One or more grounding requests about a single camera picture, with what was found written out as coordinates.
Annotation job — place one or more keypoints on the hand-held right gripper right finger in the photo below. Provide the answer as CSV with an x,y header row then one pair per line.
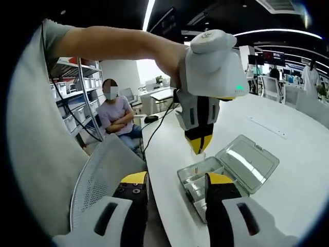
x,y
216,223

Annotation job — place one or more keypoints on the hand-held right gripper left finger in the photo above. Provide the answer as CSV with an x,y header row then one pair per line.
x,y
133,218

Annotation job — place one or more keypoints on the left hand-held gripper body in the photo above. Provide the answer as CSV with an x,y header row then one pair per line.
x,y
213,67

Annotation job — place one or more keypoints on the short clear plastic divider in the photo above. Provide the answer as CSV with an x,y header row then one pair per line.
x,y
203,157

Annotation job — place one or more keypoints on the clear plastic compartment box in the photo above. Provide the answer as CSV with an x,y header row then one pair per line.
x,y
246,167

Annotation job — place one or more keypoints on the person's left hand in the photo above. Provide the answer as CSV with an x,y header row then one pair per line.
x,y
172,67

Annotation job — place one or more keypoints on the black computer mouse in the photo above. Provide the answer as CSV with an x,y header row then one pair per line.
x,y
151,119

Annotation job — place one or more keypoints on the grey mesh office chair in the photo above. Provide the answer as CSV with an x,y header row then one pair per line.
x,y
102,167

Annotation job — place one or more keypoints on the red-lit display screen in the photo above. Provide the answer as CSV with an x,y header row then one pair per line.
x,y
273,57

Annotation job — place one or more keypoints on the white mesh office chair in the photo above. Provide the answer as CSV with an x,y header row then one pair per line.
x,y
271,87

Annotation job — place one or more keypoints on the hanging dark screen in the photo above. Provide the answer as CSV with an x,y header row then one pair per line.
x,y
167,24

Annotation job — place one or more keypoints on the ceiling air vent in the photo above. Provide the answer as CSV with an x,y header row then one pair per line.
x,y
277,4

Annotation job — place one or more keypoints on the metal rack with white bins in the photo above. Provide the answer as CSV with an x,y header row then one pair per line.
x,y
84,82

